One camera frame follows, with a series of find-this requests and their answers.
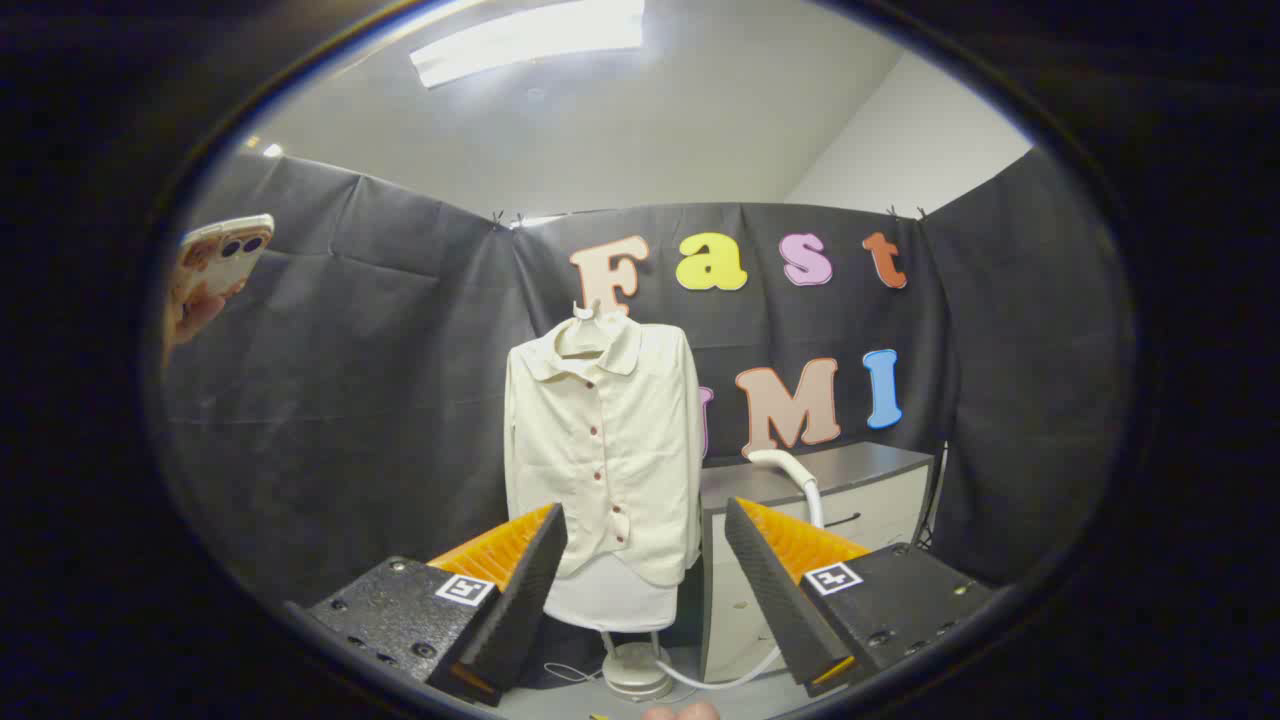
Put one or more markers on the white steamer base stand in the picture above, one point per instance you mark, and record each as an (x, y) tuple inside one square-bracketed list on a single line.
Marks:
[(637, 672)]

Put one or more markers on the cream button shirt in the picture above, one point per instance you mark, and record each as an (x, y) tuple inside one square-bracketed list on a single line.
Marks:
[(600, 460)]

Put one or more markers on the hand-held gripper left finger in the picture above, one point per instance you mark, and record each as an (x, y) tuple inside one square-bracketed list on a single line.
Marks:
[(530, 590)]

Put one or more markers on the white plastic hanger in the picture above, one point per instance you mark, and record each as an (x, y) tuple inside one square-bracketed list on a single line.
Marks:
[(583, 312)]

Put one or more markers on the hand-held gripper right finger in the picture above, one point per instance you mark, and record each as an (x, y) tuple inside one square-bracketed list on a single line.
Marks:
[(765, 590)]

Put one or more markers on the white garment steamer head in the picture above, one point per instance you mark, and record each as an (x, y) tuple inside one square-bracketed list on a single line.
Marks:
[(790, 462)]

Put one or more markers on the white cabinet with grey top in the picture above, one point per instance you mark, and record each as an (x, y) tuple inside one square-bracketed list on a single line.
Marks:
[(860, 468)]

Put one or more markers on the black backdrop cloth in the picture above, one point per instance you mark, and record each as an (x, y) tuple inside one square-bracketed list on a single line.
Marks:
[(380, 400)]

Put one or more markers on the patterned case smartphone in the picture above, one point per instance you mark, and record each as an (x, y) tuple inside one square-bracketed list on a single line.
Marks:
[(225, 250)]

